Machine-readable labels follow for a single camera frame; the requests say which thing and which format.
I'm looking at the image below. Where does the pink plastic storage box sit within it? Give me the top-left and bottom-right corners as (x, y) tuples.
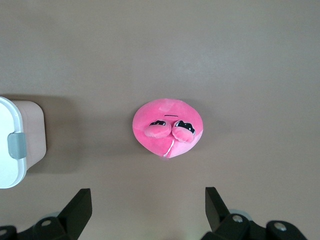
(11, 99), (47, 173)

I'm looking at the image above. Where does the pink round plush toy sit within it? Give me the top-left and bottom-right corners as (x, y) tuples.
(131, 97), (205, 161)

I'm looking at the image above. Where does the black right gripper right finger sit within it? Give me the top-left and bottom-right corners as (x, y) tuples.
(202, 186), (307, 240)

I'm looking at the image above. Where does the white box lid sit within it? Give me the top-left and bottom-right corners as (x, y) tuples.
(0, 96), (28, 190)

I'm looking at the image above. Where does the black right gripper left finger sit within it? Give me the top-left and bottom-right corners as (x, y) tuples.
(0, 188), (92, 240)

